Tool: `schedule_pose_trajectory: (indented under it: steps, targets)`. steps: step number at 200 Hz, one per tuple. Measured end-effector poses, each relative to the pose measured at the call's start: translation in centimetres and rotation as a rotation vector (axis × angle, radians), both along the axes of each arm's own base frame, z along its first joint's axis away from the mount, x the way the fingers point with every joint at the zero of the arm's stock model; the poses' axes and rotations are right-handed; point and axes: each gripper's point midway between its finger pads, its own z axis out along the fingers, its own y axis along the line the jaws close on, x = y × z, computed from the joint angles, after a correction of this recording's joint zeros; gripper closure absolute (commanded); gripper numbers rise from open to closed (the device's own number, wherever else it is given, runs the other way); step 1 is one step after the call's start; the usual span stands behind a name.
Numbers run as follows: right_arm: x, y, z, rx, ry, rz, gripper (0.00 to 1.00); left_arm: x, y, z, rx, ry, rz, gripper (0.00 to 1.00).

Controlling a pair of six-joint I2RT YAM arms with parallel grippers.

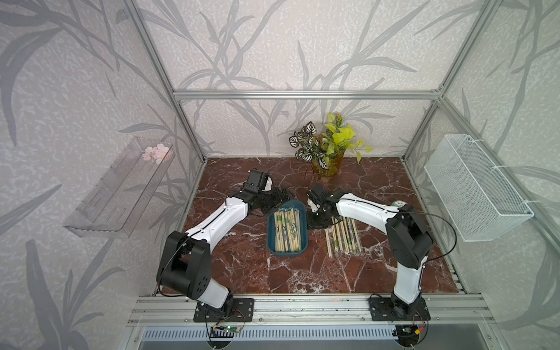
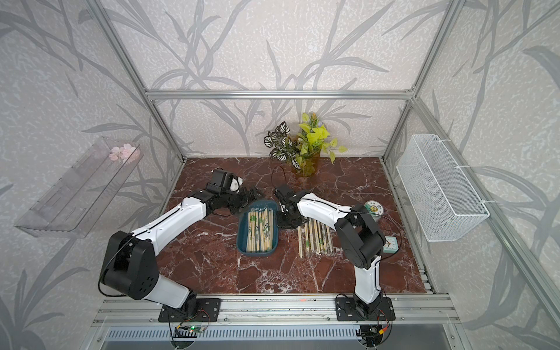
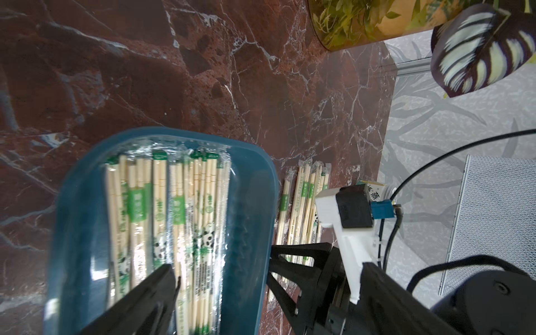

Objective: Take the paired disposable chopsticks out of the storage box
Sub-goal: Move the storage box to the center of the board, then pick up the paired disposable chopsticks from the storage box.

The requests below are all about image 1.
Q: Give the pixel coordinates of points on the clear acrylic wall shelf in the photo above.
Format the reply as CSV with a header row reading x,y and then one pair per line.
x,y
115,205

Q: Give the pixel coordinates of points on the circuit board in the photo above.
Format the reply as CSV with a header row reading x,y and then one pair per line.
x,y
410,336
225,331

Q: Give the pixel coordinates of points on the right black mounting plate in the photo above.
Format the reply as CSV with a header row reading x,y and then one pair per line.
x,y
392,309

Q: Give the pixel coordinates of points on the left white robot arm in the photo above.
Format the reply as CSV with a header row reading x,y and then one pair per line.
x,y
185,263

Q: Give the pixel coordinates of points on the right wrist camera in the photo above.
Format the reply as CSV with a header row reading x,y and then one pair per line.
x,y
317,197

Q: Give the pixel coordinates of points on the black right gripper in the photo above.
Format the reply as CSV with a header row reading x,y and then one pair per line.
x,y
312,225

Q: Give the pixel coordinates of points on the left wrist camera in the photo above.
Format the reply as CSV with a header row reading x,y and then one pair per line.
x,y
258,182

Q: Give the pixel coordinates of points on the aluminium frame post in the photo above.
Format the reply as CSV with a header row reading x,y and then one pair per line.
x,y
487,12
141,29

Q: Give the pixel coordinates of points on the amber glass vase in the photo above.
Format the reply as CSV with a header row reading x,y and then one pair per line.
x,y
329,165

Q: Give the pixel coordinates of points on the pink artificial flower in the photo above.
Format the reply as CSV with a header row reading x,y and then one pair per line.
x,y
156,154

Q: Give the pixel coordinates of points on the left circuit board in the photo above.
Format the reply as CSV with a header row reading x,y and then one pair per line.
x,y
225,331

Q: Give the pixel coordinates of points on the wrapped chopsticks in box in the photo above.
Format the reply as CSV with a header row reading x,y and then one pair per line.
x,y
287,231

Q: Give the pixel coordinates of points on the aluminium frame post left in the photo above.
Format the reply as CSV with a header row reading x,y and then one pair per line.
x,y
141,29

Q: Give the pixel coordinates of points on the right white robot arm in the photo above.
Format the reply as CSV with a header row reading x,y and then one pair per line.
x,y
409,238

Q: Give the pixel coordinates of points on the right circuit board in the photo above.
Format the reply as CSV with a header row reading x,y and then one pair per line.
x,y
410,336

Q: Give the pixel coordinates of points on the green artificial plant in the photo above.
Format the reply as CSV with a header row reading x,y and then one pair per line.
x,y
338,135

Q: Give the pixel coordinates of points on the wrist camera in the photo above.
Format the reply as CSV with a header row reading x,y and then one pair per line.
x,y
258,182
317,197

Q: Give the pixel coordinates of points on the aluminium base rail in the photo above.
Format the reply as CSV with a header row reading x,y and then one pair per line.
x,y
314,309

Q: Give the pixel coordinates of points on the black mounting plate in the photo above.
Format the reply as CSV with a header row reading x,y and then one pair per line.
x,y
234,310
392,309

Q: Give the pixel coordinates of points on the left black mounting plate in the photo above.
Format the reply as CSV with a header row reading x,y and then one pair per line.
x,y
234,310

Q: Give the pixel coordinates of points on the teal storage box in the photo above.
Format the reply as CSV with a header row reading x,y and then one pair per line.
x,y
303,226

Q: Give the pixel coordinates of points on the aluminium frame crossbar back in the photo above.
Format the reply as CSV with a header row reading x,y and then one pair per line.
x,y
184,95

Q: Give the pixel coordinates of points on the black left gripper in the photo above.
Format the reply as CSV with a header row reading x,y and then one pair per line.
x,y
278,200

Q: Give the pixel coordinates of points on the aluminium frame post right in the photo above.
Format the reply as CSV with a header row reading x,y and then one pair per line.
x,y
487,12

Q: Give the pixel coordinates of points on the white wire mesh basket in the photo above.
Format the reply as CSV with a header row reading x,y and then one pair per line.
x,y
481,201

